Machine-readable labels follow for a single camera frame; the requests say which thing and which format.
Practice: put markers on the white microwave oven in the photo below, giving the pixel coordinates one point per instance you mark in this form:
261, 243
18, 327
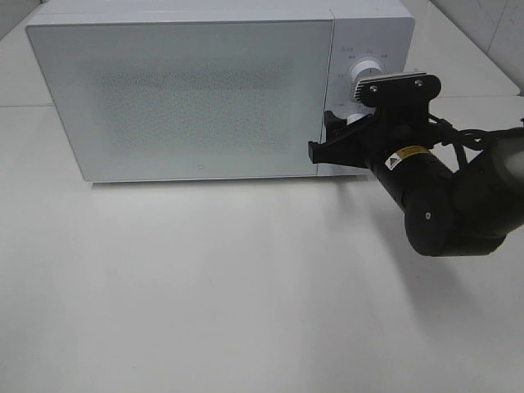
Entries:
380, 30

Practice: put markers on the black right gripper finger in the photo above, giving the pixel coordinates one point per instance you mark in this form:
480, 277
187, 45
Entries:
333, 153
332, 123

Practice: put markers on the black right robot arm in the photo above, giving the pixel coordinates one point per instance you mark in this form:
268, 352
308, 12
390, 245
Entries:
461, 191

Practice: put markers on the white microwave knob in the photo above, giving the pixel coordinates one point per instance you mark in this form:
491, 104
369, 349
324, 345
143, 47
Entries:
366, 68
356, 117

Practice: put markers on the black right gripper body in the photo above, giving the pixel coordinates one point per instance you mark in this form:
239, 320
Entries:
390, 140

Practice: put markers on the white microwave door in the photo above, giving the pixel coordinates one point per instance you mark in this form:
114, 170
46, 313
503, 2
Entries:
149, 102

